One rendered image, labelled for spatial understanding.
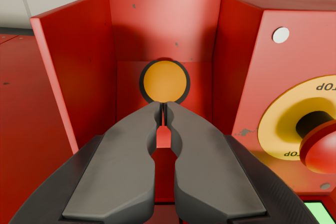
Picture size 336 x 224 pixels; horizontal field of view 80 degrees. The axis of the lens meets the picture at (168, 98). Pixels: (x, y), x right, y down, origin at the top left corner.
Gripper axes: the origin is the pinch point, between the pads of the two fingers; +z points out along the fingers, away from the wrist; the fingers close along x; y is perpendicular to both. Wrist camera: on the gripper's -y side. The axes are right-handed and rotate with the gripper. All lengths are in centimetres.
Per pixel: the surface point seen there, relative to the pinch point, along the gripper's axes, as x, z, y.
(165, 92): 0.2, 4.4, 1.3
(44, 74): -29.8, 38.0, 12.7
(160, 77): -0.2, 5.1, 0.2
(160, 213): -0.1, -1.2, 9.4
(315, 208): 13.0, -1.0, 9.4
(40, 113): -22.8, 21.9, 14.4
